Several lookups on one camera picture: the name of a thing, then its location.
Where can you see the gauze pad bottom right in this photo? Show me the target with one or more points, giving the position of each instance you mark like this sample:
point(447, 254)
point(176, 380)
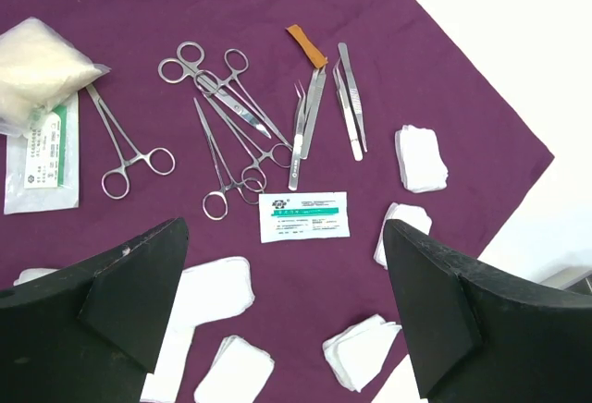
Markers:
point(357, 355)

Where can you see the curved tip tweezers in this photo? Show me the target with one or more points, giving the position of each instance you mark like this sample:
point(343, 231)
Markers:
point(295, 162)

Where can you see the gauze pad far left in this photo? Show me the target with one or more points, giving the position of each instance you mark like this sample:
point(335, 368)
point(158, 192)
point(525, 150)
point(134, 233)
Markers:
point(28, 275)

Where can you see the curved white handle tweezers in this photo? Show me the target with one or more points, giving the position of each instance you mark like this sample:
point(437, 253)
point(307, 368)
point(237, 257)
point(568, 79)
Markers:
point(347, 113)

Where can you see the gauze pad middle right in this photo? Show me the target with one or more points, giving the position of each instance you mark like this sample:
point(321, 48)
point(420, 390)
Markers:
point(413, 215)

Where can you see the straight serrated tweezers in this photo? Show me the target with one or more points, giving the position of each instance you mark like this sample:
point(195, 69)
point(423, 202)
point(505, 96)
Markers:
point(345, 69)

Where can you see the hemostat forceps lower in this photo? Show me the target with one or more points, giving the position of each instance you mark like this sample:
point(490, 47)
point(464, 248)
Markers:
point(225, 179)

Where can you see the purple cloth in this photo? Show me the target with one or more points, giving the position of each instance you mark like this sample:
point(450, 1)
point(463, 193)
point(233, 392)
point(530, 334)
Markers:
point(408, 71)

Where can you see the surgical scissors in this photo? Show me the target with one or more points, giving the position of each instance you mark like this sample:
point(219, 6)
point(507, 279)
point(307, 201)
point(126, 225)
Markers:
point(189, 69)

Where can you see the bag of cotton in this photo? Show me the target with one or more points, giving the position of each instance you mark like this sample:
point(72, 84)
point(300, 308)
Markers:
point(39, 70)

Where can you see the hemostat forceps upper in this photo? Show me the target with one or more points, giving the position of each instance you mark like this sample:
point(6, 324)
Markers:
point(242, 93)

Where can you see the gauze pad lower left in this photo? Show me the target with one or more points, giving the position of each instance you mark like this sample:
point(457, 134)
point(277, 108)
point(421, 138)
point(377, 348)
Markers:
point(163, 385)

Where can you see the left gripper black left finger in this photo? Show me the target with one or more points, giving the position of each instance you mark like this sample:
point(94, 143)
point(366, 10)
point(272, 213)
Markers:
point(91, 332)

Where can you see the suture packet white green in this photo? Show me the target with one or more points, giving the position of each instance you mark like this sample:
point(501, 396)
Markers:
point(299, 216)

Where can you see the scalpel with orange cover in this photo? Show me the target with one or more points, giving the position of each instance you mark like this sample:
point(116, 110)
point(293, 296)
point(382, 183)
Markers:
point(316, 85)

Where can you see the gauze pad bottom centre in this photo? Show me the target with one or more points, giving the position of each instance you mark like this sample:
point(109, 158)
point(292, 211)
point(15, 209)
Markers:
point(238, 373)

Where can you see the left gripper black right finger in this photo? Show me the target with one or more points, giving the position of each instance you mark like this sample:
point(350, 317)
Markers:
point(478, 334)

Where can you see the gauze pad top right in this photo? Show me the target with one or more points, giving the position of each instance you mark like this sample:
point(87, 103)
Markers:
point(421, 166)

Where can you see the gauze pad centre large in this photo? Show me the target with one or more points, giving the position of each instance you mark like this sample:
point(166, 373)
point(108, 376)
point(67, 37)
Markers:
point(210, 292)

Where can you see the suture packet under bag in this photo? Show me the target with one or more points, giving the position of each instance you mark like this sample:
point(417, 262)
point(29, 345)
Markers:
point(43, 169)

